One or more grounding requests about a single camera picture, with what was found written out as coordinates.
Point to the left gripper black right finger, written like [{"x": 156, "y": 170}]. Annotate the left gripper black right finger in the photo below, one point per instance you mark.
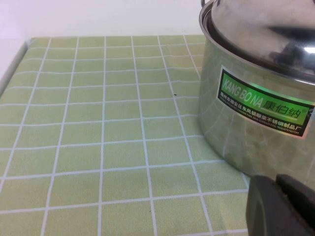
[{"x": 300, "y": 194}]

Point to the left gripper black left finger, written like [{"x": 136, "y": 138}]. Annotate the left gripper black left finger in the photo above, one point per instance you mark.
[{"x": 265, "y": 211}]

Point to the stainless steel pot lid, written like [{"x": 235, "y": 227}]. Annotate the stainless steel pot lid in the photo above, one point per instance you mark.
[{"x": 246, "y": 27}]

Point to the green checkered tablecloth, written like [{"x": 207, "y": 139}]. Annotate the green checkered tablecloth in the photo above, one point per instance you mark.
[{"x": 98, "y": 127}]

